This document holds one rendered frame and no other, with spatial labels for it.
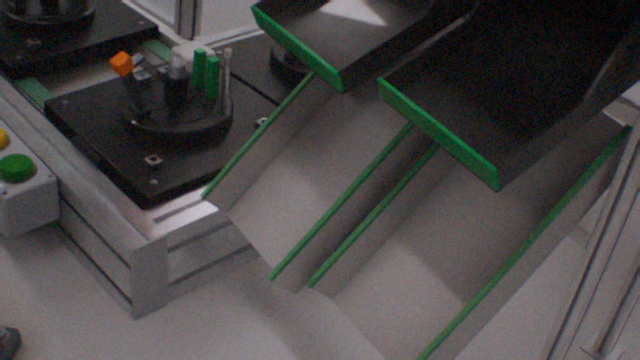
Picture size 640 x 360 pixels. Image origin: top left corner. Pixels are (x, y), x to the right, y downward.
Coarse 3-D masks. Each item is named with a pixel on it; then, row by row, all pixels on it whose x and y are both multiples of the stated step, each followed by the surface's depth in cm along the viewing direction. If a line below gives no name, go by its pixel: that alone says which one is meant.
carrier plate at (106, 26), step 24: (0, 0) 119; (96, 0) 123; (120, 0) 124; (0, 24) 113; (96, 24) 116; (120, 24) 117; (144, 24) 118; (0, 48) 107; (24, 48) 108; (48, 48) 109; (72, 48) 109; (96, 48) 112; (24, 72) 105
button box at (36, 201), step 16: (16, 144) 91; (0, 176) 86; (32, 176) 86; (48, 176) 87; (0, 192) 84; (16, 192) 84; (32, 192) 86; (48, 192) 87; (0, 208) 85; (16, 208) 85; (32, 208) 87; (48, 208) 89; (0, 224) 87; (16, 224) 86; (32, 224) 88
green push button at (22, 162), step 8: (0, 160) 86; (8, 160) 87; (16, 160) 87; (24, 160) 87; (32, 160) 87; (0, 168) 85; (8, 168) 85; (16, 168) 86; (24, 168) 86; (32, 168) 87; (8, 176) 85; (16, 176) 85; (24, 176) 86
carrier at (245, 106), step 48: (192, 48) 109; (96, 96) 100; (144, 96) 97; (192, 96) 99; (240, 96) 104; (96, 144) 92; (144, 144) 93; (192, 144) 94; (240, 144) 95; (144, 192) 86
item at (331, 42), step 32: (288, 0) 71; (320, 0) 71; (352, 0) 70; (384, 0) 69; (416, 0) 68; (448, 0) 64; (288, 32) 66; (320, 32) 69; (352, 32) 68; (384, 32) 67; (416, 32) 64; (320, 64) 63; (352, 64) 62; (384, 64) 64
